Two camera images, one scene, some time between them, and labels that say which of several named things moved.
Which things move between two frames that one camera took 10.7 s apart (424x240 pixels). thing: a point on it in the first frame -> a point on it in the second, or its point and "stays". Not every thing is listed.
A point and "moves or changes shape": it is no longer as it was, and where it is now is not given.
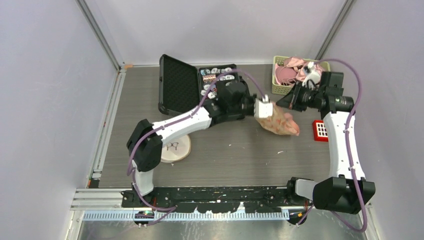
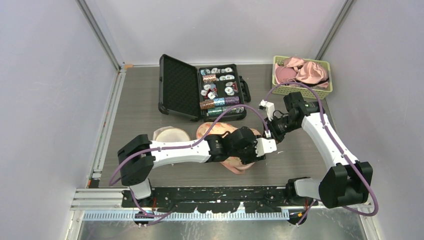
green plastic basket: (280, 89) stays
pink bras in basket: (293, 68) stays
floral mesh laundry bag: (281, 122) moves or changes shape
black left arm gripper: (252, 99) -> (253, 157)
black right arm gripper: (291, 100) -> (278, 137)
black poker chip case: (183, 87) stays
